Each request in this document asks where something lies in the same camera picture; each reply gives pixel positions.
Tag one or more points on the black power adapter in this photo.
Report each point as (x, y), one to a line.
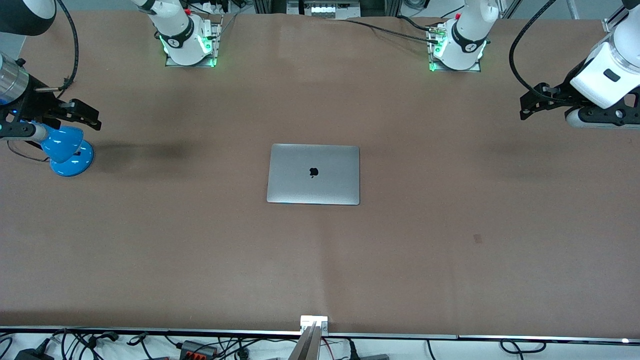
(32, 356)

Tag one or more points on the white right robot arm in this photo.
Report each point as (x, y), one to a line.
(175, 30)

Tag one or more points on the grey apple laptop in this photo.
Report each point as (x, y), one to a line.
(300, 175)

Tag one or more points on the aluminium camera mount bar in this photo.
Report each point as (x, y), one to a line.
(305, 347)

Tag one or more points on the small grey box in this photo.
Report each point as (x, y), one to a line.
(372, 357)

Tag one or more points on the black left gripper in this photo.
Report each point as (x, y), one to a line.
(561, 95)

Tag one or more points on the white power strip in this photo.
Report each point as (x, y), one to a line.
(217, 6)

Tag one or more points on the blue desk lamp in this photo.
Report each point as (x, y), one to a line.
(70, 160)

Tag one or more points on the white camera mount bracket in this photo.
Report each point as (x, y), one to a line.
(314, 320)

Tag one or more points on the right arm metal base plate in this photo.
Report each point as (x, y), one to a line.
(218, 30)

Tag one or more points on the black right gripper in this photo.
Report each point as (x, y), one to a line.
(31, 101)

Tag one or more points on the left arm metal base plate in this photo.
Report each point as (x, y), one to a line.
(477, 67)

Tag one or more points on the aluminium corner bracket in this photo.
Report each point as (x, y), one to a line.
(611, 25)

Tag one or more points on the grey power strip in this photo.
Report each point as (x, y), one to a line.
(322, 10)

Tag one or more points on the grey orange connector block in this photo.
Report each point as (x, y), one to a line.
(197, 348)

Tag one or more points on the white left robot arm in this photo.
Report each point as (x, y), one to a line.
(467, 35)

